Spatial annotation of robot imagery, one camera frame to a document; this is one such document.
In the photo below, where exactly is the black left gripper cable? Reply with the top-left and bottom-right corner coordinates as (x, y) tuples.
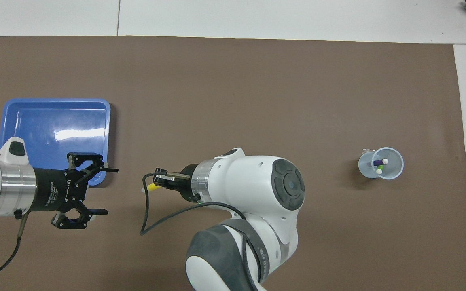
(0, 212), (29, 282)

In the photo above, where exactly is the large brown table mat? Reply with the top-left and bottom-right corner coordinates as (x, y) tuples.
(0, 36), (466, 291)

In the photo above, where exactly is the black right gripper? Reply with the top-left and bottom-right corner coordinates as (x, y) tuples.
(153, 163), (200, 202)

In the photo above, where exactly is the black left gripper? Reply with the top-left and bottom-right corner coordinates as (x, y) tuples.
(30, 152), (119, 230)

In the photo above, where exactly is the translucent plastic cup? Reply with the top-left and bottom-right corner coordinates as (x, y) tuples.
(358, 147), (405, 180)

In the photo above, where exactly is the blue plastic tray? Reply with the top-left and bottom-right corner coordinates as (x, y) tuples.
(0, 98), (111, 186)

